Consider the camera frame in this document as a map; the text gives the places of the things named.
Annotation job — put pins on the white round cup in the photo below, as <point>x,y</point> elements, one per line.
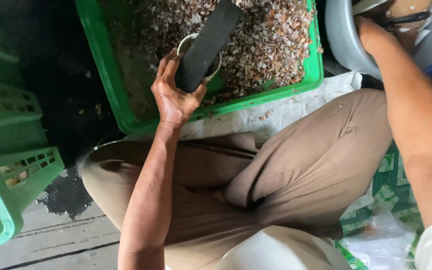
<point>216,69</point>

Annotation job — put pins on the green and white woven mat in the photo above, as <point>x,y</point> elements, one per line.
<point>388,187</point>

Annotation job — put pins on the green slotted plastic crate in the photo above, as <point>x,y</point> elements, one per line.
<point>13,180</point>

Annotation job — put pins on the clear plastic bag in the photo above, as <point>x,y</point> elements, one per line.
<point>381,243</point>

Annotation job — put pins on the grey plastic basin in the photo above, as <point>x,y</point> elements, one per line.
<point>343,41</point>

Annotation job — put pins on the person's white shirt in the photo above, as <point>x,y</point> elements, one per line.
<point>276,251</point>

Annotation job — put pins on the green plastic tray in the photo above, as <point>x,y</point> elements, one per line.
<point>126,75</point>

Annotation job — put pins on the black rectangular block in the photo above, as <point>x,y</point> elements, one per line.
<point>206,45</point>

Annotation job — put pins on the person's left hand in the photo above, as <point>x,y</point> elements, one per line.
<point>171,101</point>

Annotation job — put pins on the pile of broken shell fragments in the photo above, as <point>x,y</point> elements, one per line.
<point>272,45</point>

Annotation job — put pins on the person's right hand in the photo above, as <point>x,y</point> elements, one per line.
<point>369,35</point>

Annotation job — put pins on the person's tan trousers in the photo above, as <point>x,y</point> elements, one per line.
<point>294,172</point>

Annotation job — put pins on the white sack cloth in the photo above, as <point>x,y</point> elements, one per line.
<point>276,114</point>

